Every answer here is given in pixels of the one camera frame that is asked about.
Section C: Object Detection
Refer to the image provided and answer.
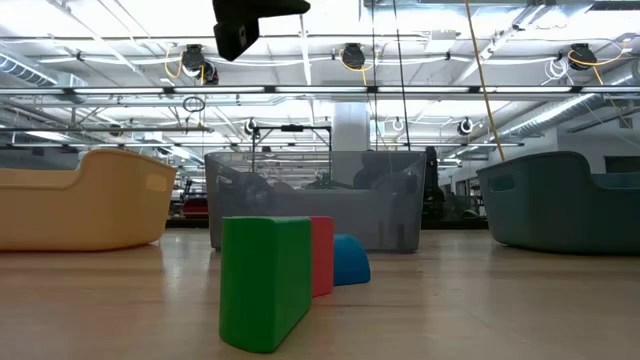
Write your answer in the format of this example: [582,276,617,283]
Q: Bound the black cable loop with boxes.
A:
[182,95,207,114]

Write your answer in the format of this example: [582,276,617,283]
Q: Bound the green block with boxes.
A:
[218,215,314,355]

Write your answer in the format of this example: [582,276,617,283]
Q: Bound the yellow hanging rope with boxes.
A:
[463,0,506,162]

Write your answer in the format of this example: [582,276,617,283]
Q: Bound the black upright equipment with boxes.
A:
[423,145,441,229]

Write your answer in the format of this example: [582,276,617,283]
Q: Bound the white pillar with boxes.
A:
[332,102,372,154]

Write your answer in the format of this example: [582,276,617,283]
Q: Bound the grey translucent plastic bin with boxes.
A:
[203,149,428,254]

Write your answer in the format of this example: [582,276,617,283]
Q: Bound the silver ventilation duct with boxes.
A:
[499,69,640,141]
[0,52,89,104]

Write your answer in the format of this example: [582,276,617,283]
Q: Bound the teal plastic bin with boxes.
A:
[475,150,640,256]

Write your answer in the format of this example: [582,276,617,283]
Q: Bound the blue rounded block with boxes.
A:
[333,233,372,288]

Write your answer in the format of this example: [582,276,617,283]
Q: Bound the ceiling light bar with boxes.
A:
[0,85,640,96]

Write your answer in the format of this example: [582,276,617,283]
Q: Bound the person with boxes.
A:
[349,148,419,194]

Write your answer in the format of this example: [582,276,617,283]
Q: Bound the black hanging cable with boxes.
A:
[391,0,412,152]
[370,0,377,152]

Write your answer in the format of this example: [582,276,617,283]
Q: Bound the red box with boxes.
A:
[180,197,210,216]

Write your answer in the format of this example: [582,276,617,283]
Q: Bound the yellow plastic bin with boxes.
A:
[0,148,179,253]

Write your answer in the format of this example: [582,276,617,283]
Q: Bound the orange square block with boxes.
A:
[310,215,336,299]

